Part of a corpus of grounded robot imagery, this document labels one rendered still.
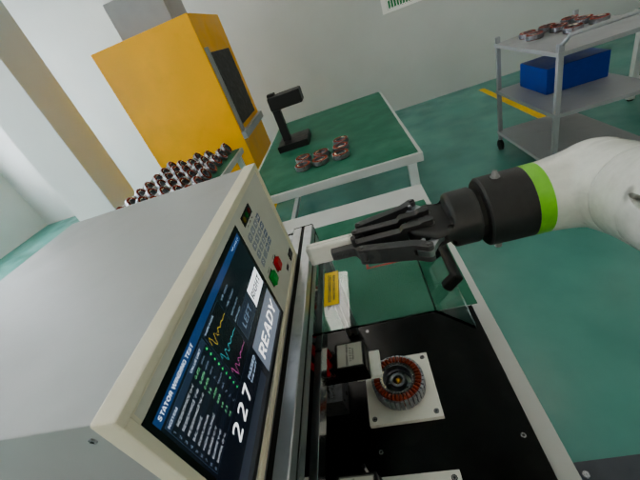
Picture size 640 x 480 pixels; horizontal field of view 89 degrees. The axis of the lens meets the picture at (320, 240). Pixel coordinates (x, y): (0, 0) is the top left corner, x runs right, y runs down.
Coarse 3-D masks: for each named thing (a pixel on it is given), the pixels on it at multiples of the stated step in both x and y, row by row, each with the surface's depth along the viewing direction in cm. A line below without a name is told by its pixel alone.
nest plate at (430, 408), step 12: (420, 360) 76; (432, 384) 70; (372, 396) 72; (432, 396) 68; (372, 408) 70; (384, 408) 70; (420, 408) 67; (432, 408) 66; (372, 420) 68; (384, 420) 68; (396, 420) 67; (408, 420) 66; (420, 420) 66
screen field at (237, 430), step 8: (248, 384) 36; (248, 392) 35; (240, 400) 34; (248, 400) 35; (240, 408) 33; (248, 408) 35; (240, 416) 33; (240, 424) 33; (232, 432) 31; (240, 432) 32; (240, 440) 32
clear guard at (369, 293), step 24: (336, 264) 68; (360, 264) 66; (384, 264) 63; (408, 264) 61; (432, 264) 63; (360, 288) 60; (384, 288) 58; (408, 288) 56; (432, 288) 55; (456, 288) 60; (336, 312) 57; (360, 312) 55; (384, 312) 53; (408, 312) 52; (456, 312) 53
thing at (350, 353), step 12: (336, 348) 69; (348, 348) 68; (360, 348) 67; (312, 360) 71; (336, 360) 66; (348, 360) 66; (360, 360) 65; (372, 360) 68; (312, 372) 69; (336, 372) 65; (348, 372) 65; (360, 372) 65; (372, 372) 66; (312, 384) 67
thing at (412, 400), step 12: (384, 360) 75; (396, 360) 74; (408, 360) 73; (384, 372) 73; (396, 372) 72; (408, 372) 72; (420, 372) 70; (372, 384) 72; (384, 384) 72; (396, 384) 70; (408, 384) 71; (420, 384) 68; (384, 396) 68; (396, 396) 67; (408, 396) 66; (420, 396) 68; (396, 408) 68; (408, 408) 67
